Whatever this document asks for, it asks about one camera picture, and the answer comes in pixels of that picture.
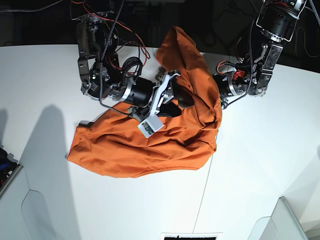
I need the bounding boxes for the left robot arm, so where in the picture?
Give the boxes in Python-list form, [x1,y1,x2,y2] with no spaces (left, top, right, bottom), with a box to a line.
[214,0,307,109]

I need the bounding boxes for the orange t-shirt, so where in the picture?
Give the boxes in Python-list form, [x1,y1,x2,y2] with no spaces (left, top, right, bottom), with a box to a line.
[67,26,222,178]

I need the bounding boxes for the cluttered tray at left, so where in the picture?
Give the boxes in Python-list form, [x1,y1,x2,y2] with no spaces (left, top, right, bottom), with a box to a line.
[0,145,23,197]

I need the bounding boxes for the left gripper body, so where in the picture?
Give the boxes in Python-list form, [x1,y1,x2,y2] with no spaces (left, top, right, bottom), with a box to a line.
[213,72,250,108]

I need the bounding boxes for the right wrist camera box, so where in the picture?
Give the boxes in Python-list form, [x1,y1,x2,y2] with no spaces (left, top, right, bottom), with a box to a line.
[137,114,164,138]

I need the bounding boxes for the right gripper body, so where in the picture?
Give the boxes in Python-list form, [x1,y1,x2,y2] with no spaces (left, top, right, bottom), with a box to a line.
[109,71,180,120]

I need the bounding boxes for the left clear acrylic panel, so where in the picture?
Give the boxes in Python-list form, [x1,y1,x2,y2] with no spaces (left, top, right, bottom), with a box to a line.
[20,189,83,240]

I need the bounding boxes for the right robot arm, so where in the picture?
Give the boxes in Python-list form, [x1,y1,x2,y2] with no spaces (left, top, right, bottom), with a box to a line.
[71,0,194,122]

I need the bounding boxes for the right clear acrylic panel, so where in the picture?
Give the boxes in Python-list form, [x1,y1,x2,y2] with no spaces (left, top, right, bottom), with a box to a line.
[248,196,308,240]

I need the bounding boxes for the black white printed card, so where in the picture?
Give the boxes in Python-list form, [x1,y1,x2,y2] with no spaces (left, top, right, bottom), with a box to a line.
[160,233,223,240]

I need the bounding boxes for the clear acrylic panel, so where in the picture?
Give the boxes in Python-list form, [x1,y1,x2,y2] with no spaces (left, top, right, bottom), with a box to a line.
[20,189,83,240]
[248,196,308,240]

